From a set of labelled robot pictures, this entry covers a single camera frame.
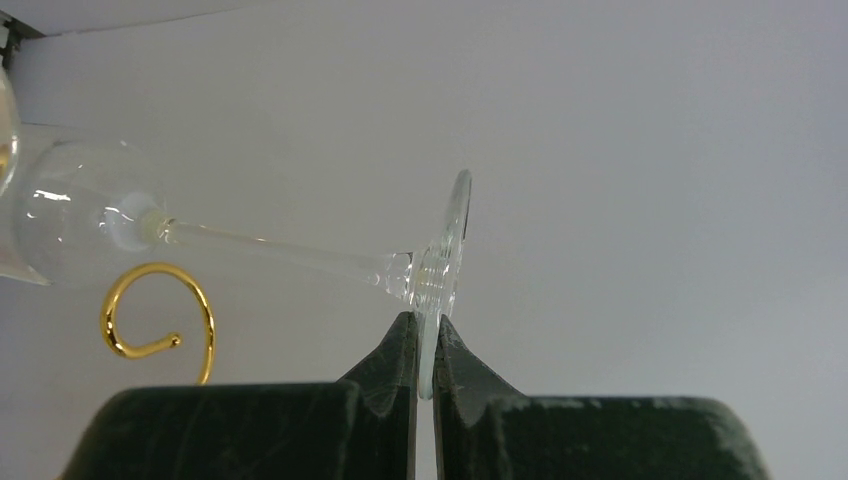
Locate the gold wire glass rack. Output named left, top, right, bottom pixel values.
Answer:
left=99, top=262, right=218, bottom=387

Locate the clear round wine glass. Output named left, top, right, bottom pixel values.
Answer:
left=1, top=69, right=21, bottom=195

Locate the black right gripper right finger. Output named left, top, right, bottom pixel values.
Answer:
left=433, top=318, right=771, bottom=479

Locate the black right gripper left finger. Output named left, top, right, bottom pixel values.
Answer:
left=63, top=312, right=417, bottom=479

